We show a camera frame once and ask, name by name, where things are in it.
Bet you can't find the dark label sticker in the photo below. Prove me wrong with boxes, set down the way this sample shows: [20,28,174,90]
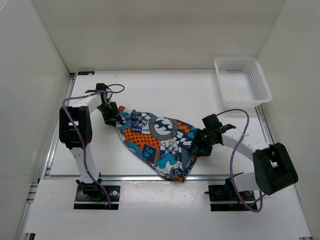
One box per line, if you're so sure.
[77,71,95,76]

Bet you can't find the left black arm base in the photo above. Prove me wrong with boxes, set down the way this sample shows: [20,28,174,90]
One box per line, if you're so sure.
[73,185,121,210]

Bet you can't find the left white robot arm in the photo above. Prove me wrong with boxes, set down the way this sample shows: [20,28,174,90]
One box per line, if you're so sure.
[58,83,125,202]

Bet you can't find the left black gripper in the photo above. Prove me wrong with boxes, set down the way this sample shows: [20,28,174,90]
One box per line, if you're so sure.
[96,101,122,127]

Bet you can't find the white plastic basket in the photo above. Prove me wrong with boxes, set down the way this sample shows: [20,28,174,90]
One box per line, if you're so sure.
[214,56,272,109]

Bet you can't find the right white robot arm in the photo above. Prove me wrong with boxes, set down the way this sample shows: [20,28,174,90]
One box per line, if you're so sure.
[190,114,299,200]

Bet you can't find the colourful patterned shorts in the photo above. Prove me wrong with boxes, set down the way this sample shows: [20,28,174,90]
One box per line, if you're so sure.
[115,106,198,182]

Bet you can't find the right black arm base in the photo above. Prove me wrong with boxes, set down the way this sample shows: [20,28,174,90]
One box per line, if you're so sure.
[204,185,258,212]

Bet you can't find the left aluminium rail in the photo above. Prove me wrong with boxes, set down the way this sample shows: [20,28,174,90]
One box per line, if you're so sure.
[14,72,77,240]

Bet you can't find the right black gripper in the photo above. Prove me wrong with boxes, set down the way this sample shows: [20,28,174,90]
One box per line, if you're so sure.
[188,128,218,157]

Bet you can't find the right aluminium rail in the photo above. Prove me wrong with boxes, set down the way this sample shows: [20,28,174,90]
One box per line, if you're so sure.
[254,105,314,240]

